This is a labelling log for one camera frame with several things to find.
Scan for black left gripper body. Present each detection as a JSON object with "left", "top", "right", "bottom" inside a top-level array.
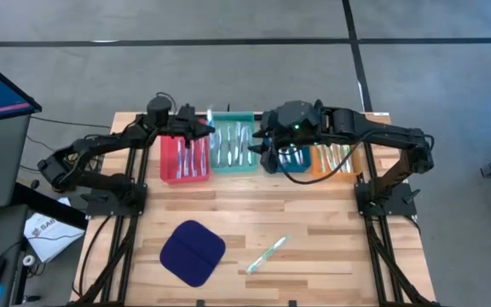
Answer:
[{"left": 166, "top": 115, "right": 199, "bottom": 142}]

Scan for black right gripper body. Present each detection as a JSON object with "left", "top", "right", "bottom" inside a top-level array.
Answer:
[{"left": 260, "top": 109, "right": 293, "bottom": 148}]

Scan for teal plastic bin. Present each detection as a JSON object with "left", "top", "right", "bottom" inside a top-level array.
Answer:
[{"left": 209, "top": 112, "right": 259, "bottom": 175}]

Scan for pink plastic bin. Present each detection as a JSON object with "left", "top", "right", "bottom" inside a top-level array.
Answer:
[{"left": 159, "top": 122, "right": 212, "bottom": 186}]

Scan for blue plastic bin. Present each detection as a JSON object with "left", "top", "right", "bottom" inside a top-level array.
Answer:
[{"left": 263, "top": 142, "right": 313, "bottom": 174}]

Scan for orange plastic bin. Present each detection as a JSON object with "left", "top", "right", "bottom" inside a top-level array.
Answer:
[{"left": 310, "top": 142, "right": 363, "bottom": 179}]

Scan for purple folded cloth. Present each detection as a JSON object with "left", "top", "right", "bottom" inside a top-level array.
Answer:
[{"left": 159, "top": 219, "right": 227, "bottom": 288}]

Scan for white paper sheet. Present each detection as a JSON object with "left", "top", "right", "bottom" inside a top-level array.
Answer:
[{"left": 22, "top": 197, "right": 86, "bottom": 264}]

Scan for black side desk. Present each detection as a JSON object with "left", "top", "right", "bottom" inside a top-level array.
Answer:
[{"left": 0, "top": 182, "right": 89, "bottom": 307}]

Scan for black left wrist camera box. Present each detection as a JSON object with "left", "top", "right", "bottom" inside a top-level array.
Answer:
[{"left": 176, "top": 103, "right": 197, "bottom": 123}]

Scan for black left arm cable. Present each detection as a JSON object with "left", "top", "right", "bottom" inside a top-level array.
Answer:
[{"left": 154, "top": 90, "right": 179, "bottom": 113}]

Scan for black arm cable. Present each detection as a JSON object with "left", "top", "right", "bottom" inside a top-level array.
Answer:
[
  {"left": 270, "top": 136, "right": 368, "bottom": 186},
  {"left": 154, "top": 90, "right": 179, "bottom": 113}
]

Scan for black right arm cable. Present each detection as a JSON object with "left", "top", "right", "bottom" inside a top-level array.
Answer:
[{"left": 270, "top": 136, "right": 368, "bottom": 186}]

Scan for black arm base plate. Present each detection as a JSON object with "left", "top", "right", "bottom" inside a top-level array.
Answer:
[
  {"left": 84, "top": 181, "right": 147, "bottom": 217},
  {"left": 354, "top": 182, "right": 418, "bottom": 217}
]

